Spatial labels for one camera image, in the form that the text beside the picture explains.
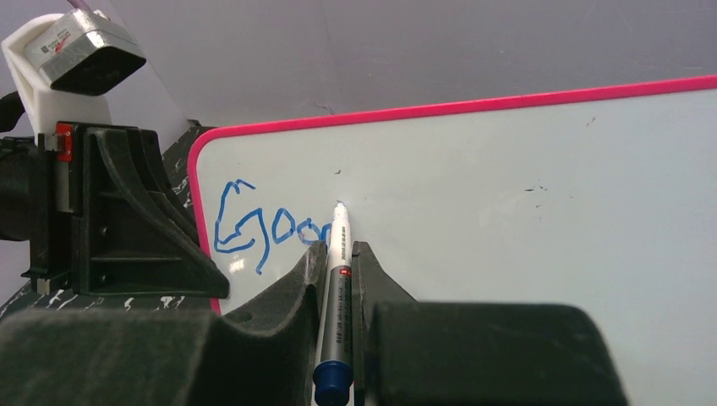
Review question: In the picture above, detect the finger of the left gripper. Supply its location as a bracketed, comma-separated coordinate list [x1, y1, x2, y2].
[71, 125, 229, 298]

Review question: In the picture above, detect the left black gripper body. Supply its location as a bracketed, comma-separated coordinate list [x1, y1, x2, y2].
[1, 91, 74, 294]

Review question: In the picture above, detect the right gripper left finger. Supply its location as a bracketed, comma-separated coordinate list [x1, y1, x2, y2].
[1, 243, 326, 405]

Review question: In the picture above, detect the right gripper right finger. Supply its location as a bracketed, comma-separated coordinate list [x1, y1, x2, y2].
[352, 242, 628, 405]

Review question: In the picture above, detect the blue capped whiteboard marker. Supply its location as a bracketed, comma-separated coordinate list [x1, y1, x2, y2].
[313, 202, 353, 405]

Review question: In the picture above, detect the pink framed whiteboard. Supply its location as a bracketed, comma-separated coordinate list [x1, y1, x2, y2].
[188, 75, 716, 405]

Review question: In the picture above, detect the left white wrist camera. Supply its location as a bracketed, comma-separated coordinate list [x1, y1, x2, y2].
[1, 8, 146, 135]

